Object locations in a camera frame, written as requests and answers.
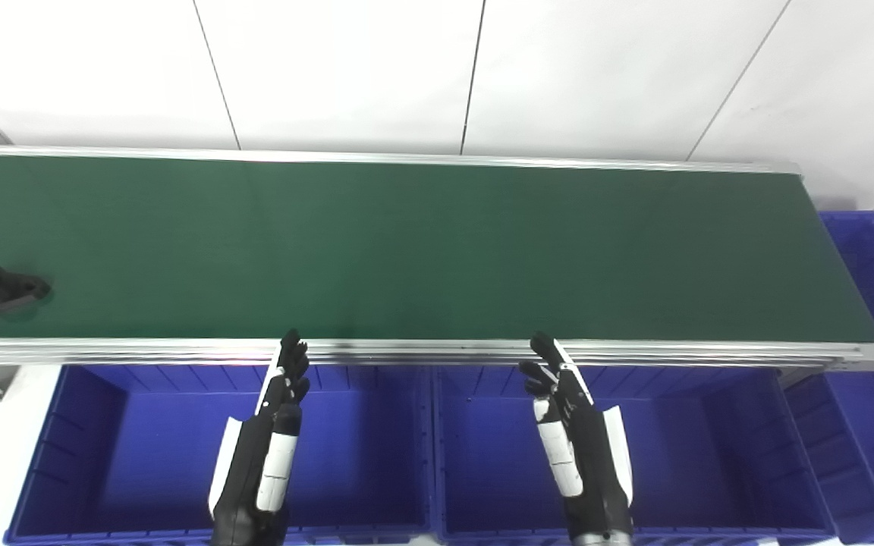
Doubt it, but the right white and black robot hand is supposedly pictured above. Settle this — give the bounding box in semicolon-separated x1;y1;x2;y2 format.
519;332;634;542

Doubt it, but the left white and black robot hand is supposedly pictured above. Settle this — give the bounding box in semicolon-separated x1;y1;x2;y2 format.
208;328;311;546

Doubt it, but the blue plastic bin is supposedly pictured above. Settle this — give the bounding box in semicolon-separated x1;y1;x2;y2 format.
782;211;874;544
431;366;838;544
3;364;438;546

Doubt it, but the green conveyor belt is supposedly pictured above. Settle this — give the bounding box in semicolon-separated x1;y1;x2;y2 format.
0;144;874;373
0;154;874;343

